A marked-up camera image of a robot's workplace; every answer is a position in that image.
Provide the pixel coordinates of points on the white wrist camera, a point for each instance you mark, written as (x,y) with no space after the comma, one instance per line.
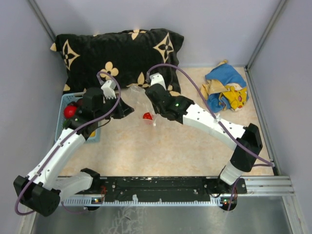
(157,78)
(108,89)

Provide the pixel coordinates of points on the blue yellow cartoon cloth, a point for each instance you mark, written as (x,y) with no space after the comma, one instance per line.
(224,88)

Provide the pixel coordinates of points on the red toy apple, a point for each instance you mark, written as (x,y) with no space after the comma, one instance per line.
(69,111)

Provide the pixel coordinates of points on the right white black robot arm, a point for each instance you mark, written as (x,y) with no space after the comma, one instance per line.
(244,141)

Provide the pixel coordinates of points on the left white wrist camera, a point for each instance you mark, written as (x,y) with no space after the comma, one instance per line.
(108,89)

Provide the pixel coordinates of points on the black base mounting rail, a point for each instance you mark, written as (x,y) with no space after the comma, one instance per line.
(164,189)

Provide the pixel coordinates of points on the black floral plush pillow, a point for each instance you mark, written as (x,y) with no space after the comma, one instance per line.
(127,56)

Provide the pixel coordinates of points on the light blue plastic basket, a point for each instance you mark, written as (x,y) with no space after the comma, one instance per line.
(65,100)

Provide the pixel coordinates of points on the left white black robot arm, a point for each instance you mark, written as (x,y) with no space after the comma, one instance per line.
(39,190)

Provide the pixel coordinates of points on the aluminium frame rail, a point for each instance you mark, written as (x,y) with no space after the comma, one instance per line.
(257,186)

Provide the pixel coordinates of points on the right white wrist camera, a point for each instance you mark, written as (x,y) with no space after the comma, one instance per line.
(157,78)

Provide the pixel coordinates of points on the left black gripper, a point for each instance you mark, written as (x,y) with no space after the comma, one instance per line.
(123,109)

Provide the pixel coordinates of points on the clear polka dot zip bag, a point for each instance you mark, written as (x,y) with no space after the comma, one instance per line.
(136,97)

